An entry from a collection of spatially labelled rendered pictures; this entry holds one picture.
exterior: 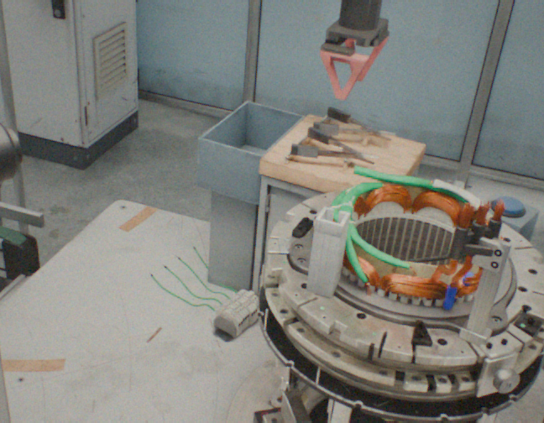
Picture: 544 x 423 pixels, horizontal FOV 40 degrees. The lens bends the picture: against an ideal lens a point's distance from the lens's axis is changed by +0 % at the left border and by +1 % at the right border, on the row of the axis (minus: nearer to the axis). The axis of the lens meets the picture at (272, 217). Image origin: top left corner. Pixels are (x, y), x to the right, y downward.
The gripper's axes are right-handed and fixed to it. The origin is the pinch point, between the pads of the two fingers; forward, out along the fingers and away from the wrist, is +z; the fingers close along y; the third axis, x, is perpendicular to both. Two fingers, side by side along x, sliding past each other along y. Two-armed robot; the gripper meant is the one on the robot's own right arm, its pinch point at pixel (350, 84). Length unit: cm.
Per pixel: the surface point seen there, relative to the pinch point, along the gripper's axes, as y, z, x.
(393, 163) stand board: 4.4, 8.8, 9.3
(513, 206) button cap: 4.2, 11.0, 27.2
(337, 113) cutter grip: -2.4, 6.2, -2.1
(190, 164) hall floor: -152, 115, -107
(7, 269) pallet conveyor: 15, 46, -58
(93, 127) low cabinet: -132, 98, -143
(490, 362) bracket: 44, 6, 29
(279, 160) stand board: 12.5, 8.7, -5.5
